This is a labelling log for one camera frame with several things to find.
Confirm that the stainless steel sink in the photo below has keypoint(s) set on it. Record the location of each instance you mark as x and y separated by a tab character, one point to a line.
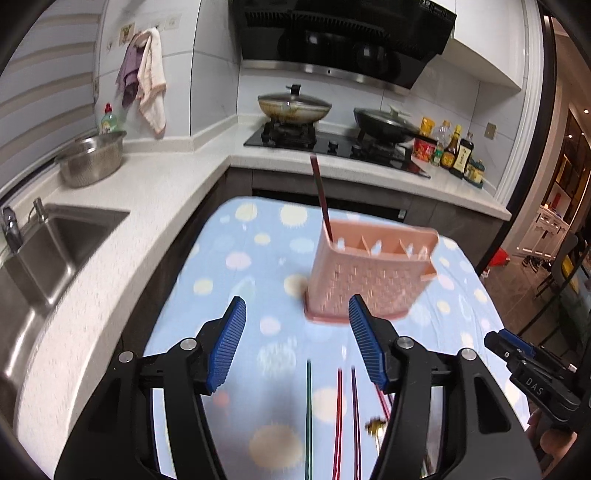
51	263

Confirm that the red plastic item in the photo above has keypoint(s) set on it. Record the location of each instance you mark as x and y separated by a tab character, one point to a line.
498	258

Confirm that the black range hood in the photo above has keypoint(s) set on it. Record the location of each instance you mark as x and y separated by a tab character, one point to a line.
341	37

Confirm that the maroon chopstick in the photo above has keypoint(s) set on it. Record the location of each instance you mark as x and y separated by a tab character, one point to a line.
319	194

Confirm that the sink soap pump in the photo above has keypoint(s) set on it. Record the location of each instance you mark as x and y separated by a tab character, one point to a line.
38	210

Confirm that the white upper cabinet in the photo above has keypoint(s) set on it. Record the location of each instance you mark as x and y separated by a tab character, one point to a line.
494	41

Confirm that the white background furniture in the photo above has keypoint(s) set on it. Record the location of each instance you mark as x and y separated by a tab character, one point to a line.
542	230

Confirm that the grey lower cabinet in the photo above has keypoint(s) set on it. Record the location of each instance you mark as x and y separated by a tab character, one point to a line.
443	214

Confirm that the blue polka dot cloth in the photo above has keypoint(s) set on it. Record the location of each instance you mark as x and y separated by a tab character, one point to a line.
240	286

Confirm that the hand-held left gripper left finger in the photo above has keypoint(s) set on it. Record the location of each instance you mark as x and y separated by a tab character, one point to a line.
226	341

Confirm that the yellow label sauce bottle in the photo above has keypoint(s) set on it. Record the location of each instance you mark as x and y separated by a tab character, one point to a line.
450	154

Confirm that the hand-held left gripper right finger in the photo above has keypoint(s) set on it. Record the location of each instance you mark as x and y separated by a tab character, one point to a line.
367	341

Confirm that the black gas stove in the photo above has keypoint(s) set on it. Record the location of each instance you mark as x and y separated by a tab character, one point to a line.
332	145

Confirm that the purple chopstick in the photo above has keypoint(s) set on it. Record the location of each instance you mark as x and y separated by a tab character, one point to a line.
356	429

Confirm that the black pan with lid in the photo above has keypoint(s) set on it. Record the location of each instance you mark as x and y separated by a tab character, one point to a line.
383	124

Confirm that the wall outlet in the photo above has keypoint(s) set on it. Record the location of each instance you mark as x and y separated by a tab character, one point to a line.
490	130

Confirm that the yellow seasoning packet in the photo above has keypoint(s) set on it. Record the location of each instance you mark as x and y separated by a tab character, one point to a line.
427	127

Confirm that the person's right hand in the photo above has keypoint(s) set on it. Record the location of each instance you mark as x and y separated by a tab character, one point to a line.
554	445

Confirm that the purple towel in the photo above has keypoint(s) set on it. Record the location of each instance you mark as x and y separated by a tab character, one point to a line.
129	74

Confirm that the clear plastic bottle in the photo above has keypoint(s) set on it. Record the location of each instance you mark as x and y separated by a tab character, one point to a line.
441	138

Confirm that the yellow wall sticker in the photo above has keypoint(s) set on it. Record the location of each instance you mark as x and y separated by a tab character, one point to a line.
126	33

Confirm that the steel mixing bowl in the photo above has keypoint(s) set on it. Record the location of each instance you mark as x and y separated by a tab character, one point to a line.
90	159

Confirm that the white towel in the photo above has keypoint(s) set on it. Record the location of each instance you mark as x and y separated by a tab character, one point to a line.
152	87

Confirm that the wok with glass lid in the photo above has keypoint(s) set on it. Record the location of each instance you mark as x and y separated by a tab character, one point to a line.
293	106

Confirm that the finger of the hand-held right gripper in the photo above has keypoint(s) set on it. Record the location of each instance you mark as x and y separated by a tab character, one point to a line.
501	344
538	385

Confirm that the red seasoning container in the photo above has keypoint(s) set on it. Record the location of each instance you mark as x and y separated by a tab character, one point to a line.
424	150

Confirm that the green dish soap bottle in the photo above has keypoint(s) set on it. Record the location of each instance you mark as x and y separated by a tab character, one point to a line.
110	122

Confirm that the green chopstick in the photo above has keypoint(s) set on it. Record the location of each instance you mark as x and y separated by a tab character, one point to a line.
308	415

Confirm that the gold metal utensil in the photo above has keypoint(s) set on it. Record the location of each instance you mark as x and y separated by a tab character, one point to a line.
375	425

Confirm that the pink plastic utensil holder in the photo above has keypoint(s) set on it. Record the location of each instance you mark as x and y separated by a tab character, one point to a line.
369	277

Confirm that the chrome faucet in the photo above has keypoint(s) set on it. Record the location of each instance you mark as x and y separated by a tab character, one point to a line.
11	230

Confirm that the dark soy sauce bottle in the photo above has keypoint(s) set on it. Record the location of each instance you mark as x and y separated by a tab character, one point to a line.
463	159

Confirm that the window blinds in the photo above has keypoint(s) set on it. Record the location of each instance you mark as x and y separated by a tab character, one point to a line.
41	92

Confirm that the small condiment jar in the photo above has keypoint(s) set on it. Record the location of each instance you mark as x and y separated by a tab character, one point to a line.
475	173

